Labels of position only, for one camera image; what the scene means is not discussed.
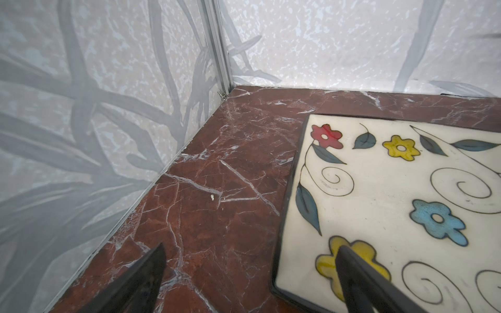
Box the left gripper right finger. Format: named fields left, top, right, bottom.
left=335, top=246, right=424, bottom=313

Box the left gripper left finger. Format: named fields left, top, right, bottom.
left=79, top=244, right=166, bottom=312

